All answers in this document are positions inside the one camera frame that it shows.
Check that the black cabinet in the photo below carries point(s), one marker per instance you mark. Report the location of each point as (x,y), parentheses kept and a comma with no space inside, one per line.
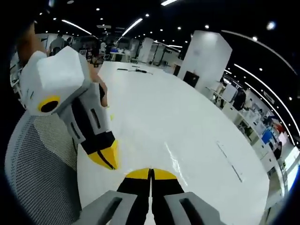
(191,79)

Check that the black tools on table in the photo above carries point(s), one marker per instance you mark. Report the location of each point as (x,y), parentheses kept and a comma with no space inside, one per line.
(138,70)

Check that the person's left hand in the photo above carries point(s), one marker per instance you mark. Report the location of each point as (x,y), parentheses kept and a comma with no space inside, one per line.
(104,100)

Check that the grey mesh office chair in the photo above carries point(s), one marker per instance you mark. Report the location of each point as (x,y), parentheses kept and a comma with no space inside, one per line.
(44,168)

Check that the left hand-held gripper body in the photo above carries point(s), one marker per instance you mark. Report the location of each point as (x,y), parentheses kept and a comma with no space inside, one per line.
(58,72)

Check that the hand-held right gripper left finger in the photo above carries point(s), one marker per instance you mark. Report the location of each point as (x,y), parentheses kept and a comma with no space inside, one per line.
(131,185)

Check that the white square pillar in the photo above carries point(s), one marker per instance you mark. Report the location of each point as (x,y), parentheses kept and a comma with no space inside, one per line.
(206,56)

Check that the white office desk row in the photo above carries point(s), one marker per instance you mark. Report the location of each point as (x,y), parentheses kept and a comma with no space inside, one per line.
(253,131)

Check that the blue box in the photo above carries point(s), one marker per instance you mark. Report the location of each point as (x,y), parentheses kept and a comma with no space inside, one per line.
(266,136)

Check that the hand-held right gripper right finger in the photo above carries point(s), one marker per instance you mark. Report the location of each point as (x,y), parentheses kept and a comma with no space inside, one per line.
(168,187)

